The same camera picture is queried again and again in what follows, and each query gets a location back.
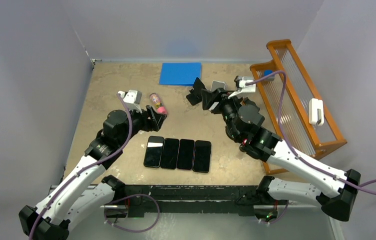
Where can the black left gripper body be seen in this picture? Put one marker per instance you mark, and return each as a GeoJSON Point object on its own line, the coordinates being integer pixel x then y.
{"type": "Point", "coordinates": [139, 121]}

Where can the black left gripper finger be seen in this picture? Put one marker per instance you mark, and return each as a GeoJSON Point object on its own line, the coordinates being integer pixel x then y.
{"type": "Point", "coordinates": [157, 127]}
{"type": "Point", "coordinates": [153, 115]}

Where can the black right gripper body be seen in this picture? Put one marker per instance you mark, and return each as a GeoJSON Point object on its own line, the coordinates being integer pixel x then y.
{"type": "Point", "coordinates": [228, 107]}

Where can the blue foam mat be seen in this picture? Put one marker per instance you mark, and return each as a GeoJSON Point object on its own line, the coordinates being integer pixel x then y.
{"type": "Point", "coordinates": [179, 73]}

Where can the white silver phone stand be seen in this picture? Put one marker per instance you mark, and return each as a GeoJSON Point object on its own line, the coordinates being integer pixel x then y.
{"type": "Point", "coordinates": [217, 86]}

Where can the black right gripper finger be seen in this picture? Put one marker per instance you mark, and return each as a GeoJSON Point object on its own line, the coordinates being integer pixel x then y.
{"type": "Point", "coordinates": [206, 100]}
{"type": "Point", "coordinates": [221, 91]}

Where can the blue sponge block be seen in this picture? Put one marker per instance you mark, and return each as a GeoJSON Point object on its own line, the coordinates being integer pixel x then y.
{"type": "Point", "coordinates": [267, 72]}

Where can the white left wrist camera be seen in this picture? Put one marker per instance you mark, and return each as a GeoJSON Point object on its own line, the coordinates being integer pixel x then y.
{"type": "Point", "coordinates": [132, 99]}

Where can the orange wooden rack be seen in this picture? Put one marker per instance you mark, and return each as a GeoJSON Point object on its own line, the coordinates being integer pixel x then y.
{"type": "Point", "coordinates": [287, 103]}

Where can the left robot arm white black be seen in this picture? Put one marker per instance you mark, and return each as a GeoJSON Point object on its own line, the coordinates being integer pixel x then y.
{"type": "Point", "coordinates": [82, 179]}

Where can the black folding phone stand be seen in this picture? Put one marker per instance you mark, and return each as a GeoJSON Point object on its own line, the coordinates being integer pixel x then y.
{"type": "Point", "coordinates": [194, 97]}

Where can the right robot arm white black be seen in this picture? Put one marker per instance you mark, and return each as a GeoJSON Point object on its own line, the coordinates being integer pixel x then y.
{"type": "Point", "coordinates": [328, 188]}

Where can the white clip on rack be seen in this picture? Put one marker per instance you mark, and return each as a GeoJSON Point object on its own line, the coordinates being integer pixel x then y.
{"type": "Point", "coordinates": [316, 112]}

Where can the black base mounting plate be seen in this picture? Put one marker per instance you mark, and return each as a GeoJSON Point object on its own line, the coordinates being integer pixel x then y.
{"type": "Point", "coordinates": [243, 200]}

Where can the red black emergency button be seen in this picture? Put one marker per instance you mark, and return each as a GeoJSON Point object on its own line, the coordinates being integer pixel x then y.
{"type": "Point", "coordinates": [244, 146]}

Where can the black phone white stripe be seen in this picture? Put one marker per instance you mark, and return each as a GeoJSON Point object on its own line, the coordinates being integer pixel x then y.
{"type": "Point", "coordinates": [153, 152]}

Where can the black phone purple edge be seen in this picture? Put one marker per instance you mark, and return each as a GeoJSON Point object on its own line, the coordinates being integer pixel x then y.
{"type": "Point", "coordinates": [202, 156]}

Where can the aluminium frame rail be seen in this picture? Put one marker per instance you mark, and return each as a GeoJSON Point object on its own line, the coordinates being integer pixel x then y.
{"type": "Point", "coordinates": [73, 202]}

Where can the pink patterned bottle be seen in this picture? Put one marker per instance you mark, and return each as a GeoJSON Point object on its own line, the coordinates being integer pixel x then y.
{"type": "Point", "coordinates": [158, 104]}

